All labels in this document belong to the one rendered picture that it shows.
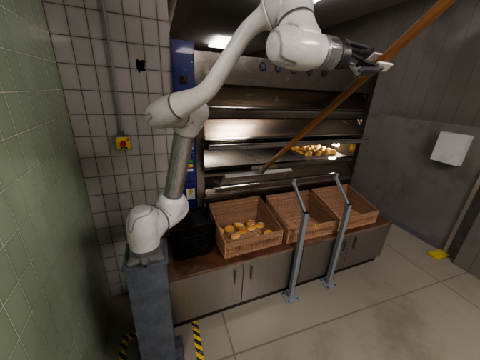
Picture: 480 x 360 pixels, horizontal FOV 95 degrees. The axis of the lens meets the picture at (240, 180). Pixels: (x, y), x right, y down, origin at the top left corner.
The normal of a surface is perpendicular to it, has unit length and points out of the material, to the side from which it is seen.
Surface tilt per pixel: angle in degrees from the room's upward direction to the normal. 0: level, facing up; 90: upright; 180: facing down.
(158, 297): 90
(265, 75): 90
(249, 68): 90
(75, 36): 90
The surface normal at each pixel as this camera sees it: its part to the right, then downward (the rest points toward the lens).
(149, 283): 0.33, 0.37
